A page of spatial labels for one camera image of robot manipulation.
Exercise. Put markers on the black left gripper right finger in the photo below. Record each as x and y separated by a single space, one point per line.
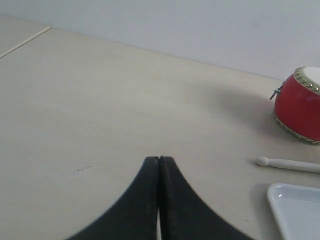
183 214

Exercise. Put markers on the small red drum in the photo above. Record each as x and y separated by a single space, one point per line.
297 104

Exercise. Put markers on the white rectangular plastic tray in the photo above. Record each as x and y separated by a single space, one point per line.
296 210

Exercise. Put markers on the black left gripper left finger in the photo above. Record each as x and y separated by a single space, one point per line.
134 215

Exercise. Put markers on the white wooden drumstick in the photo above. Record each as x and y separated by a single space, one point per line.
288 164

